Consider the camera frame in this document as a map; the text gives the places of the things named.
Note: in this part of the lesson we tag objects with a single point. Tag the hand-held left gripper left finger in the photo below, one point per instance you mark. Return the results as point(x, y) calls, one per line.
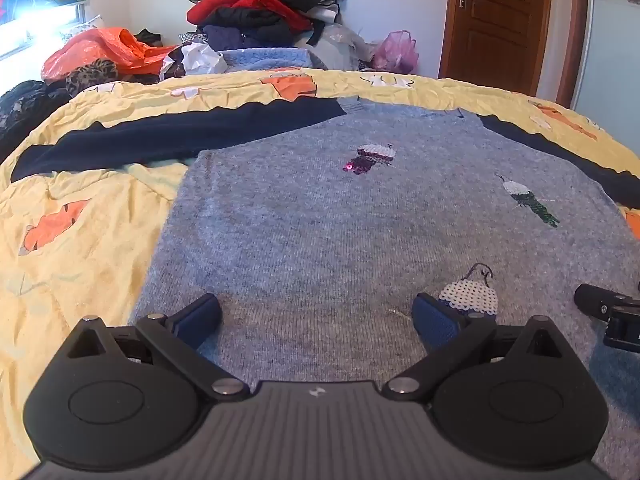
point(197, 317)

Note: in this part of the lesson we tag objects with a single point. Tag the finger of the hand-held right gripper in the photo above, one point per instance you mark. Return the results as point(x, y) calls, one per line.
point(595, 300)

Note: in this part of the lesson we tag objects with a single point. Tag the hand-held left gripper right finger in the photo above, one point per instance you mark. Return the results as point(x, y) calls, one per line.
point(435, 322)

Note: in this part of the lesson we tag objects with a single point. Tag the grey sweater with navy sleeves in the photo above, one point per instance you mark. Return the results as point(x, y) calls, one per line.
point(325, 220)

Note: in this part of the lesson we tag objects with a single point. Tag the yellow carrot print quilt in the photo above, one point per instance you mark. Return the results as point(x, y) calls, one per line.
point(75, 260)

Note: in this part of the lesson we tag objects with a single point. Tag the white wardrobe with flower decals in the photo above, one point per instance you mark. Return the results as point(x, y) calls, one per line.
point(610, 60)

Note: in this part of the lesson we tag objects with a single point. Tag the white crumpled plastic bag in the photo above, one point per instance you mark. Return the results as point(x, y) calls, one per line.
point(202, 60)

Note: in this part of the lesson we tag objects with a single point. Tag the leopard print cloth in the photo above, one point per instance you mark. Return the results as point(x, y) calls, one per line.
point(92, 75)

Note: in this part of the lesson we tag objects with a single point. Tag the light blue blanket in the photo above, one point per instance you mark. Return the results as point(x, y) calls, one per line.
point(270, 60)

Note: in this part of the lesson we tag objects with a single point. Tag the dark patterned clothing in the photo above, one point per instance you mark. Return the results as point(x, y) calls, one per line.
point(25, 110)

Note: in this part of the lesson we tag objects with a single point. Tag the pink plastic bag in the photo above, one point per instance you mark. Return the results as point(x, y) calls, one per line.
point(395, 52)

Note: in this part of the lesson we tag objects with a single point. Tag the brown wooden door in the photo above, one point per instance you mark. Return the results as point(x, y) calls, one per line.
point(500, 35)

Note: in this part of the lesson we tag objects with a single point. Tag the small black cloth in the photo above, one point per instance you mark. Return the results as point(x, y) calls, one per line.
point(147, 37)

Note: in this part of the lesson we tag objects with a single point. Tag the dark purple jacket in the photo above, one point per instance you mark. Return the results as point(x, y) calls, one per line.
point(250, 37)

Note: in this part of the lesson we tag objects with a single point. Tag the orange plastic bag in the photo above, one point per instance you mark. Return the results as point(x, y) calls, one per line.
point(95, 50)

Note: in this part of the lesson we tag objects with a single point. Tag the grey cloth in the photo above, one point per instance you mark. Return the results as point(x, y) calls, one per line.
point(335, 47)

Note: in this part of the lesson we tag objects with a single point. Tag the black puffer jacket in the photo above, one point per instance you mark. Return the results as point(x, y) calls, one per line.
point(250, 15)

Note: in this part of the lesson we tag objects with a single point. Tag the white floral pillow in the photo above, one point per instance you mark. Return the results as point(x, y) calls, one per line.
point(82, 27)

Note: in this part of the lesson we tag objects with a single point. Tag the bright window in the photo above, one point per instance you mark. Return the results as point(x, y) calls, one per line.
point(30, 25)

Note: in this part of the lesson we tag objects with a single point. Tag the brown wooden door frame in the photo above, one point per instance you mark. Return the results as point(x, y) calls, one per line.
point(572, 35)

